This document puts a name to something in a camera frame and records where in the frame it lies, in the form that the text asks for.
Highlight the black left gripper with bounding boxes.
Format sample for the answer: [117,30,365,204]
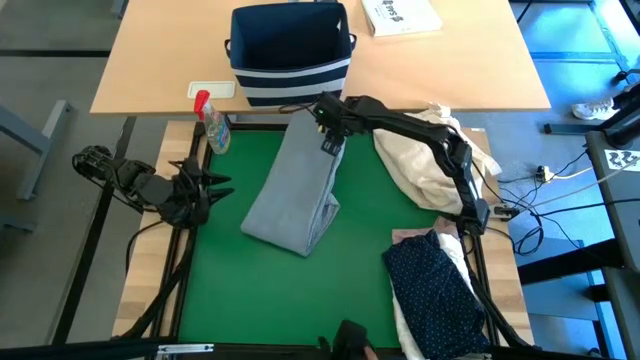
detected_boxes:
[164,155,236,229]

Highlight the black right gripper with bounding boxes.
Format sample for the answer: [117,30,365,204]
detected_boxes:
[312,91,362,158]

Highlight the grey garment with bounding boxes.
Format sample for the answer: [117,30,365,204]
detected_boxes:
[240,109,347,258]

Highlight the navy white striped laundry basket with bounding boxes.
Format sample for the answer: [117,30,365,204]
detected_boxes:
[223,1,358,109]

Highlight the pink button shirt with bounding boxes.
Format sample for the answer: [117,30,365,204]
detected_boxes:
[391,215,460,245]

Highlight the white button shirt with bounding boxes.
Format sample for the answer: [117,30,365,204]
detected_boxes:
[391,231,494,360]

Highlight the navy dotted shirt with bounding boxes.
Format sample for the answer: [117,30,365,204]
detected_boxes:
[382,229,492,360]

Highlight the clear plastic bottle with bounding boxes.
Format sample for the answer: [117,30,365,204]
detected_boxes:
[202,102,232,155]

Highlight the cream shirt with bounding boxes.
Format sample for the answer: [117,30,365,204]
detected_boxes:
[372,102,503,215]

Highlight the small white card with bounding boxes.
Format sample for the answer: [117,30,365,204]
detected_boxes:
[187,80,236,100]

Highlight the green table mat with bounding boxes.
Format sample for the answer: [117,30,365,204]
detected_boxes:
[177,130,474,349]

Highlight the light wooden desk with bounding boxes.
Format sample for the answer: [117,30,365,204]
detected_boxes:
[89,0,551,117]

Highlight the white book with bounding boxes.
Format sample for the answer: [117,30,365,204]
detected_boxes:
[359,0,444,38]

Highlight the person's white shoe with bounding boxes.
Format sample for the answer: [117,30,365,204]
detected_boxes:
[571,97,620,122]

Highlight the black desk leg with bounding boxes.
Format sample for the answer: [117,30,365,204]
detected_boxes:
[543,97,640,147]

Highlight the black white marker sticker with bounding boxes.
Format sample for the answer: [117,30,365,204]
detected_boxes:
[603,148,640,173]

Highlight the grey side table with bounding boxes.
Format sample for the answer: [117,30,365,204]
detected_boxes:
[584,117,640,360]

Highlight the person's leg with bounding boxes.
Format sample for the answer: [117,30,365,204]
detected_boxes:
[612,79,640,110]

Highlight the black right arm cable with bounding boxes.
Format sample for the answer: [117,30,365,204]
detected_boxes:
[277,101,321,114]

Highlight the black arm base cable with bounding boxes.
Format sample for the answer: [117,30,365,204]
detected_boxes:
[124,218,169,264]

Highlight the grey metal bench frame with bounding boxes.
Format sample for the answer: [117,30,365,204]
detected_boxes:
[0,99,75,234]

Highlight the black metal table frame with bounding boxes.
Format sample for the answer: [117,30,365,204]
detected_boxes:
[49,115,539,360]

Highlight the black floor cable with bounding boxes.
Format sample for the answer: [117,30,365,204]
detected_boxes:
[499,197,640,257]

